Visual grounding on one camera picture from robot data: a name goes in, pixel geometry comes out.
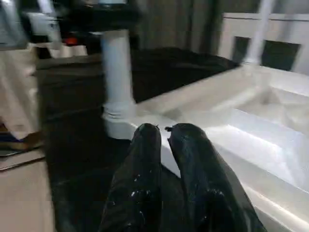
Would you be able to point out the white plastic table leg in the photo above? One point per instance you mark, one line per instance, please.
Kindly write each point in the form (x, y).
(117, 72)
(257, 36)

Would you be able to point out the grey curtain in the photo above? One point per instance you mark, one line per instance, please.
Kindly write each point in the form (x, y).
(169, 24)

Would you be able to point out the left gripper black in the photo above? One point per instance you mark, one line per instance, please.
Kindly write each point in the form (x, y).
(77, 24)

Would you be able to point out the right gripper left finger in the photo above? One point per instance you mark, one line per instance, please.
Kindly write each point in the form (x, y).
(140, 188)

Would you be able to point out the white plastic table top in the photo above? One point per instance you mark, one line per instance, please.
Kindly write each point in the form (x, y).
(217, 120)

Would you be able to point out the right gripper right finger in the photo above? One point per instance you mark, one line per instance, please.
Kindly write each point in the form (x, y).
(210, 193)

